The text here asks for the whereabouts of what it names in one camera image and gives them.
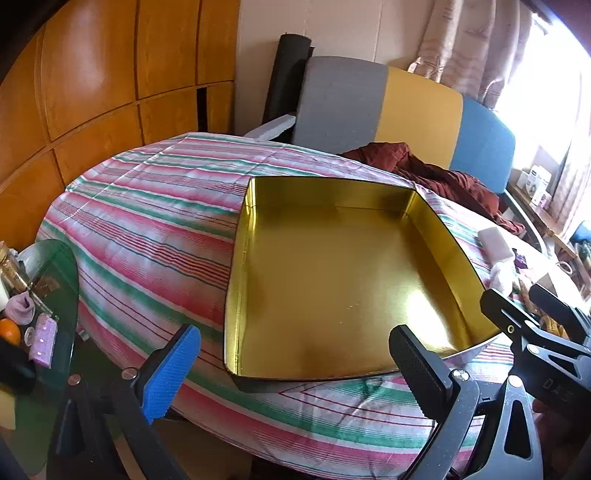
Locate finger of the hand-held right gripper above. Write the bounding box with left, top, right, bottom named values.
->
left=480, top=288, right=546, bottom=345
left=530, top=284, right=590, bottom=344

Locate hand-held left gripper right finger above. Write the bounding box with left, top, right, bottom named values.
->
left=389, top=324, right=542, bottom=480

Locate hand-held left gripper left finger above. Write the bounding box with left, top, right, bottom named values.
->
left=46, top=324, right=202, bottom=480

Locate maroon tin box gold inside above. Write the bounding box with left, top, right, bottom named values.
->
left=223, top=175, right=502, bottom=394

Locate white sponge block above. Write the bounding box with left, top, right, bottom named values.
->
left=477, top=226, right=515, bottom=263

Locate pink plastic packet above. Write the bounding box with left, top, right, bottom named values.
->
left=28, top=313, right=58, bottom=367

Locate white printed carton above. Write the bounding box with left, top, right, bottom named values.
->
left=529, top=164, right=553, bottom=192

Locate patterned beige curtain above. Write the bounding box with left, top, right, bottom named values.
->
left=549, top=83, right=591, bottom=241
left=406, top=0, right=539, bottom=109

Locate glass side table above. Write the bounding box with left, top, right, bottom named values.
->
left=0, top=240, right=79, bottom=480

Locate maroon quilted jacket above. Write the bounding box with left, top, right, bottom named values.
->
left=339, top=142, right=527, bottom=234

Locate striped bed sheet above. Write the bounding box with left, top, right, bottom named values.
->
left=37, top=131, right=583, bottom=480

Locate pink sock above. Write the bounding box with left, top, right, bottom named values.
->
left=4, top=295, right=35, bottom=324

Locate orange fruit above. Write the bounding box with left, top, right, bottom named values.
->
left=0, top=318, right=22, bottom=347

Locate gold jar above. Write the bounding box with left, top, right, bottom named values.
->
left=0, top=240, right=28, bottom=291

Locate grey yellow blue chair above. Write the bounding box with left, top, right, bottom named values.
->
left=242, top=55, right=546, bottom=250

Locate window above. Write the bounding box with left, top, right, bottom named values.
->
left=496, top=14, right=591, bottom=153

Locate wooden wardrobe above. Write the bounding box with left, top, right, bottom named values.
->
left=0, top=0, right=241, bottom=252

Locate black rolled mat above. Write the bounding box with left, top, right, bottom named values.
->
left=263, top=33, right=315, bottom=125

